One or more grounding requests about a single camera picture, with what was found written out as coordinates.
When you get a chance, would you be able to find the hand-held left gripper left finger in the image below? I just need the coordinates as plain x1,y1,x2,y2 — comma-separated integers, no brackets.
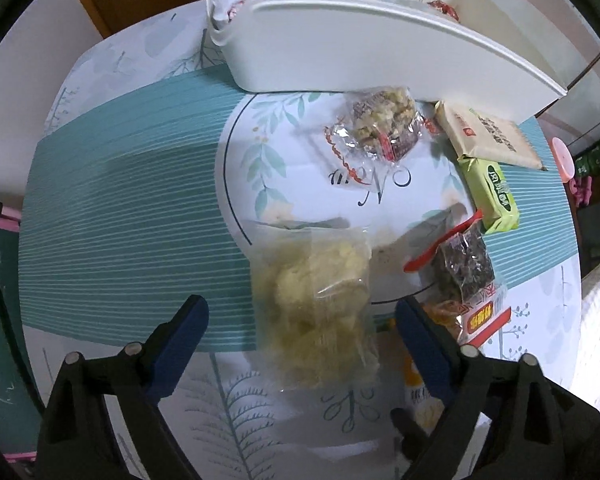
35,295,210,480

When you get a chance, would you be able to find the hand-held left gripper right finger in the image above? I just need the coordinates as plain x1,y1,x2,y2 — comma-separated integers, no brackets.
390,296,563,480

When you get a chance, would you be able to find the clear bag of pale snacks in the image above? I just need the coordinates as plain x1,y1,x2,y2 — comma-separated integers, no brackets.
249,219,382,392

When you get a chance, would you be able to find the white plastic bin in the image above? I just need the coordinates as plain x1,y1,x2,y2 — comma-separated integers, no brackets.
205,0,569,124

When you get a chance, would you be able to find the orange label snack packet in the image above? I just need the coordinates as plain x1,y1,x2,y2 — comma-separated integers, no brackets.
404,352,448,428

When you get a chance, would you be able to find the nut mix packet red seal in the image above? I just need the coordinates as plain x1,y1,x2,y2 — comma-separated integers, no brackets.
403,210,512,352

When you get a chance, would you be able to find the small green snack packet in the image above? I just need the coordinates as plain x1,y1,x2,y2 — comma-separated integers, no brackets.
457,157,522,235

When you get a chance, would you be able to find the teal and white printed tablecloth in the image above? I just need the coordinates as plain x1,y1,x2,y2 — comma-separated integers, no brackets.
17,0,584,480

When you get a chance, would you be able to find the pink plastic toy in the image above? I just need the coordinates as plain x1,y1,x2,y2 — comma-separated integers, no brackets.
568,175,594,209

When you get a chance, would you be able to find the beige paper snack packet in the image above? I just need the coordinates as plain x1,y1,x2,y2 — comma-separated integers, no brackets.
434,101,549,172

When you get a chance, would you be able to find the clear nut mix packet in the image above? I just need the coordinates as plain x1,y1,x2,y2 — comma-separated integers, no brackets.
324,87,427,172

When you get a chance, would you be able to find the pink plastic stool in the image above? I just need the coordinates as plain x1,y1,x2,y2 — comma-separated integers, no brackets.
550,136,577,182

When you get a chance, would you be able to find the green box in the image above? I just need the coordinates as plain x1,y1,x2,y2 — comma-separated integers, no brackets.
572,135,600,179

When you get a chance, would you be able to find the wardrobe with pink stripes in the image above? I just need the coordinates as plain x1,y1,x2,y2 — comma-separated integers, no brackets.
477,0,600,138

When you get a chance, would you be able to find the green chalkboard with pink frame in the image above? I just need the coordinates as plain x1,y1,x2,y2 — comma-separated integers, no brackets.
0,212,48,463

